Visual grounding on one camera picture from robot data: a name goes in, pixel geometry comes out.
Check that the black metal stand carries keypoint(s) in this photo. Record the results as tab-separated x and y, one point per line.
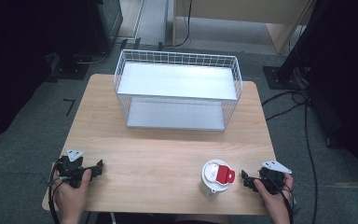
304	40

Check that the dark equipment cabinet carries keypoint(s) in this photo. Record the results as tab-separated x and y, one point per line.
104	21

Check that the black stand base plate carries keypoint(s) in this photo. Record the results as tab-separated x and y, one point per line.
71	67

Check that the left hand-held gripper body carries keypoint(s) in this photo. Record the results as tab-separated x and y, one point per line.
70	168

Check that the person's right hand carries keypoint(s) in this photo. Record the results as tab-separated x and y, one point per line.
275	203

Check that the light wooden cabinet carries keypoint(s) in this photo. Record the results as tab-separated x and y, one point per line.
230	12

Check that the white cup with red lid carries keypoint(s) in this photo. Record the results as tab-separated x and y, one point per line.
213	182

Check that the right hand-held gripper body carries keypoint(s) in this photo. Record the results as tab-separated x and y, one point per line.
272	179

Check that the person's left hand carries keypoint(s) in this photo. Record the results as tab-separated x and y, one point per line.
71	199

